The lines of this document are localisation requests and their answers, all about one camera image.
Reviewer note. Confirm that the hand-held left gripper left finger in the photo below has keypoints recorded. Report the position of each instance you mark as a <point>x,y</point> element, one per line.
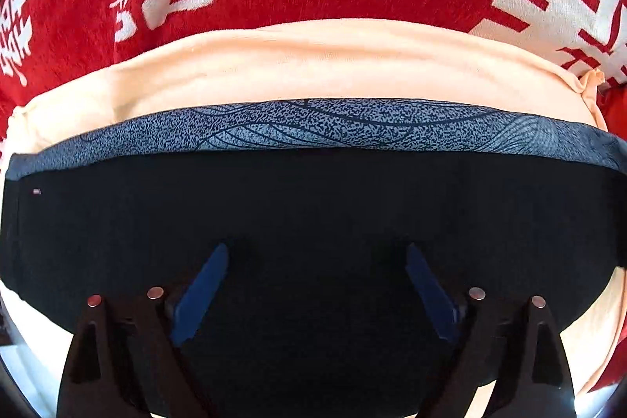
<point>201,295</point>

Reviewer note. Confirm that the black pants with grey waistband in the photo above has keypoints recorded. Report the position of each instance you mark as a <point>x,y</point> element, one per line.
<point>313,212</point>

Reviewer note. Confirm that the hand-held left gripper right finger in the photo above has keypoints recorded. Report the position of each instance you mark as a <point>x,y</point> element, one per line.
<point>432,295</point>

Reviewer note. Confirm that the cream towel mat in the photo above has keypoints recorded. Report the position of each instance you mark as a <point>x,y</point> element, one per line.
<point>313,65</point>

